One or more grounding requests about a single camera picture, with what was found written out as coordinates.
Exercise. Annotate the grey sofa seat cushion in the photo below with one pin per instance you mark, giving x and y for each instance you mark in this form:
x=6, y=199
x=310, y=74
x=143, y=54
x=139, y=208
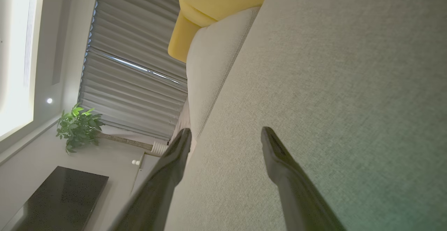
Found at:
x=213, y=67

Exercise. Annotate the black flat television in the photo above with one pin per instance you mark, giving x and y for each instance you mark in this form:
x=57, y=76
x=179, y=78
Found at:
x=63, y=199

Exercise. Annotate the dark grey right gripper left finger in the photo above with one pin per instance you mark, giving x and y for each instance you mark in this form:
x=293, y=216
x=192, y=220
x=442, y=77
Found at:
x=157, y=192

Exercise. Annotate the grey and mint TV cabinet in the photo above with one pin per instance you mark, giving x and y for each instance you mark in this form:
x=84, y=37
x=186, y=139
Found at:
x=145, y=170

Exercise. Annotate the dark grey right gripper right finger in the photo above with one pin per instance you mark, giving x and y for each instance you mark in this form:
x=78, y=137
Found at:
x=297, y=196

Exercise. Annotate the white ribbed plant pot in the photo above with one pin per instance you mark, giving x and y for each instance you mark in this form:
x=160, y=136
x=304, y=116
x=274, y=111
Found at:
x=160, y=148

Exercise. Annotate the grey pleated curtain panel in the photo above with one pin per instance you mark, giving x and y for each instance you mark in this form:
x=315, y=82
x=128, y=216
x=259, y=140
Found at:
x=132, y=98
x=139, y=25

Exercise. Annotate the green leafy indoor tree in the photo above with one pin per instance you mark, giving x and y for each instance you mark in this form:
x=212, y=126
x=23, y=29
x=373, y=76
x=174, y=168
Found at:
x=78, y=128

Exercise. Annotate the small white round figure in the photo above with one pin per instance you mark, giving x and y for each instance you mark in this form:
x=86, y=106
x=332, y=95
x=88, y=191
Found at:
x=136, y=162

